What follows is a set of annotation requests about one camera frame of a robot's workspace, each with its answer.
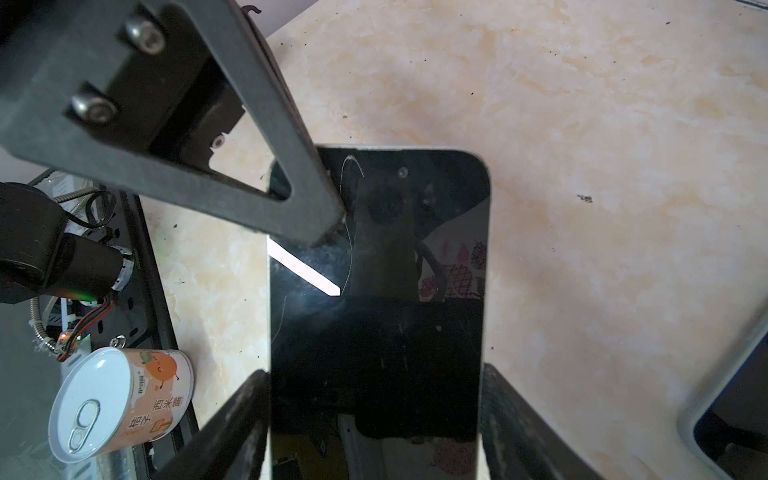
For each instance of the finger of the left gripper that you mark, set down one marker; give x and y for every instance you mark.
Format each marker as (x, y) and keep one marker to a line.
(132, 93)

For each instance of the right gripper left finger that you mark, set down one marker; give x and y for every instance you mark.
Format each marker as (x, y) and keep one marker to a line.
(232, 444)

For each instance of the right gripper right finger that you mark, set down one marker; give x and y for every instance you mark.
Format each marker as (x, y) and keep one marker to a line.
(517, 442)

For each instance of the black phone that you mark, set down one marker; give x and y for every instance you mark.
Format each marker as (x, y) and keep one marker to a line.
(377, 331)
(725, 423)

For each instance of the white round can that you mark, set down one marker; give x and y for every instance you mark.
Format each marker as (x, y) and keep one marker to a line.
(119, 398)

